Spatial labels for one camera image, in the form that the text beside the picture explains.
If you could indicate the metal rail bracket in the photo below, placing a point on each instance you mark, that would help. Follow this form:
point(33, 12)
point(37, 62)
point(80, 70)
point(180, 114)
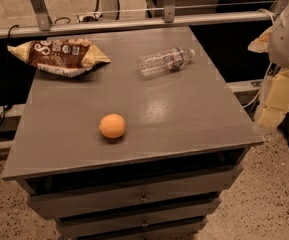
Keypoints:
point(41, 13)
point(169, 11)

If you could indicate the left metal rail bracket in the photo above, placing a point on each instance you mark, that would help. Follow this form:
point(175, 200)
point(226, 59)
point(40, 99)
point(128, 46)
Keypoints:
point(41, 13)

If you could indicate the middle metal rail bracket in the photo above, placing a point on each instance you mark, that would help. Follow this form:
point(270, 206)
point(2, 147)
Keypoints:
point(169, 11)

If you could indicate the middle grey drawer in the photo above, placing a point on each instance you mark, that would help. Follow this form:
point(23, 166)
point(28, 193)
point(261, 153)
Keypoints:
point(138, 216)

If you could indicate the metal guard rail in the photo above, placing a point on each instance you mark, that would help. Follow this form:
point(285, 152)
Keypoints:
point(113, 26)

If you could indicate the grey drawer cabinet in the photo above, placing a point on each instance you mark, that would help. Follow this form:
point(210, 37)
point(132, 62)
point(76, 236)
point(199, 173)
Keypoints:
point(176, 123)

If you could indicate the orange fruit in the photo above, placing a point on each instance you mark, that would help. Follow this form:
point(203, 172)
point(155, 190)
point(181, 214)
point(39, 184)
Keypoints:
point(112, 126)

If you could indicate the clear plastic water bottle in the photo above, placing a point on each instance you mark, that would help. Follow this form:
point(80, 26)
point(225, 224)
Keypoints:
point(169, 60)

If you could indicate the brown chip bag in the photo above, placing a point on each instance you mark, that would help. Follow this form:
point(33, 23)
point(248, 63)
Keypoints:
point(64, 57)

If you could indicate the bottom grey drawer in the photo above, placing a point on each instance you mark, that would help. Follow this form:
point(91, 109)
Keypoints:
point(165, 229)

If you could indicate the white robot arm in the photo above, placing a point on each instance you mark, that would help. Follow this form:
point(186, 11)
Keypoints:
point(274, 93)

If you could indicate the top grey drawer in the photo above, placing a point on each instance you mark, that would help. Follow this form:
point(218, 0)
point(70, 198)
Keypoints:
point(84, 201)

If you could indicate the grey drawer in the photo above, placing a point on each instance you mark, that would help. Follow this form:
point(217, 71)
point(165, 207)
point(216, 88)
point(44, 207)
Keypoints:
point(84, 201)
point(138, 216)
point(165, 229)

